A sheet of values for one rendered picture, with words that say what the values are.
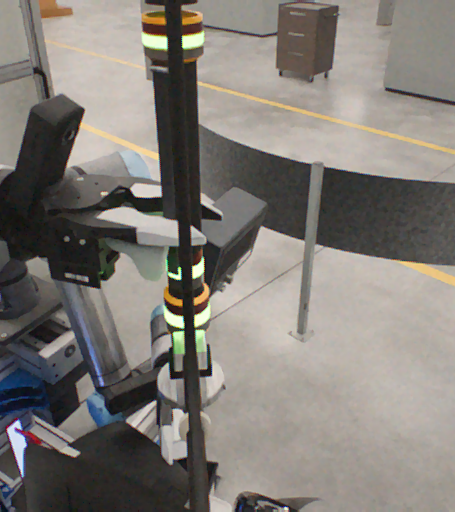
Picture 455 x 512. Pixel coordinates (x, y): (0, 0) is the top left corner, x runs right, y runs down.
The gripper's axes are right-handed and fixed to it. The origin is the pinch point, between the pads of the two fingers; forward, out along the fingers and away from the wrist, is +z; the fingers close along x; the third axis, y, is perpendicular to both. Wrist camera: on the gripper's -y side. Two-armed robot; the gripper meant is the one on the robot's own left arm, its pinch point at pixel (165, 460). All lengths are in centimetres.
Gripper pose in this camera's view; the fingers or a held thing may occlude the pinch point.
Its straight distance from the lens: 86.9
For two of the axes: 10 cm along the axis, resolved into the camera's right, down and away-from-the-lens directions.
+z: 1.4, 5.3, -8.4
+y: 9.8, 0.2, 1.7
